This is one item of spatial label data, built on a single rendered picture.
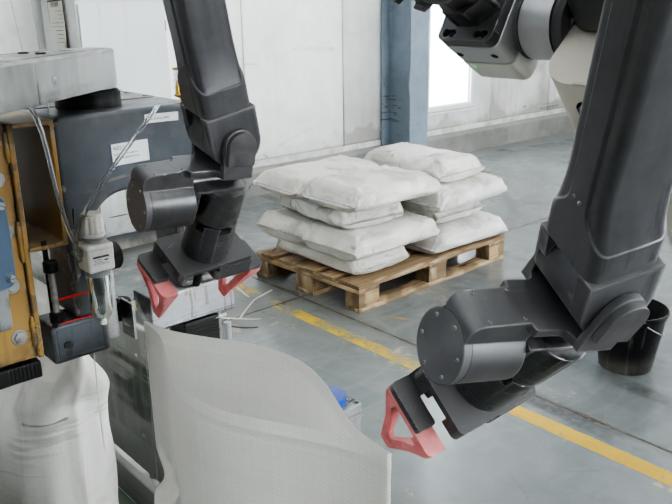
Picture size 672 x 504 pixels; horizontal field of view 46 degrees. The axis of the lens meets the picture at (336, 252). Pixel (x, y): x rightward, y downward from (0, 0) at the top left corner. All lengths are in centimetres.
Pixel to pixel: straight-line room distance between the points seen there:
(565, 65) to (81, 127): 61
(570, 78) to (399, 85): 609
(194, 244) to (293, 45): 550
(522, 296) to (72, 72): 66
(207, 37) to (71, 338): 50
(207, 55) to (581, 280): 45
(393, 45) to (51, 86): 613
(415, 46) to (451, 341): 627
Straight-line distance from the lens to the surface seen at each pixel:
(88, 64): 109
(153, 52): 502
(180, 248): 95
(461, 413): 67
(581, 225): 52
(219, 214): 88
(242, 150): 84
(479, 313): 55
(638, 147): 47
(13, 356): 112
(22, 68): 95
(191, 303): 121
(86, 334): 114
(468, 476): 267
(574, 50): 98
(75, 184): 109
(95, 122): 109
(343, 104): 677
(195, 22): 80
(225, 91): 83
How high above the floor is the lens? 148
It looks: 18 degrees down
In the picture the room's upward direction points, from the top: 1 degrees counter-clockwise
